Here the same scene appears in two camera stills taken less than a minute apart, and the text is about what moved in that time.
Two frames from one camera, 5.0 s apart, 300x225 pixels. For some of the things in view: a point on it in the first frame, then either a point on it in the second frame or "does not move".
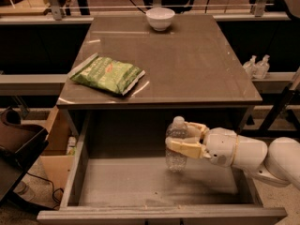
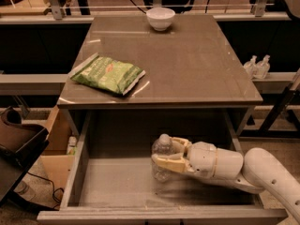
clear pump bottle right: (262, 67) does not move
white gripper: (221, 146) -> (202, 158)
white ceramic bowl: (160, 18) does not move
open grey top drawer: (119, 176) does not move
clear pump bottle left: (250, 66) does not move
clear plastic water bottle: (175, 161) -> (162, 146)
